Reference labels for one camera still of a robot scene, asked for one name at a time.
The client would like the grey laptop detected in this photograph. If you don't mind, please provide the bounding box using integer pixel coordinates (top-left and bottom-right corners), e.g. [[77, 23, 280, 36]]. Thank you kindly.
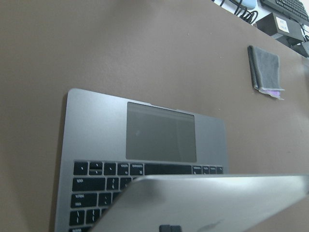
[[55, 88, 309, 232]]

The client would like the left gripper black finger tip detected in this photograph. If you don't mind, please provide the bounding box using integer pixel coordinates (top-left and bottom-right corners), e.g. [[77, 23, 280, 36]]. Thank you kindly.
[[159, 225, 181, 232]]

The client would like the bundle of black cables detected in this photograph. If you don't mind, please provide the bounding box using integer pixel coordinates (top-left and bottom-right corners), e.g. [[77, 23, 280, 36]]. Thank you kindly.
[[217, 0, 259, 25]]

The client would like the black box with label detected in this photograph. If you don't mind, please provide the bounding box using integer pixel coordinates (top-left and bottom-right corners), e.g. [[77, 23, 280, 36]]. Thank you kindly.
[[255, 13, 304, 44]]

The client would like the black keyboard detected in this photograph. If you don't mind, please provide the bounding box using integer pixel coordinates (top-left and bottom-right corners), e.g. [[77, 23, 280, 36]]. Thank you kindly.
[[260, 0, 309, 26]]

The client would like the folded grey cloth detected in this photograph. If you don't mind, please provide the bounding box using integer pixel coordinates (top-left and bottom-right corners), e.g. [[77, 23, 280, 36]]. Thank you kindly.
[[247, 45, 284, 100]]

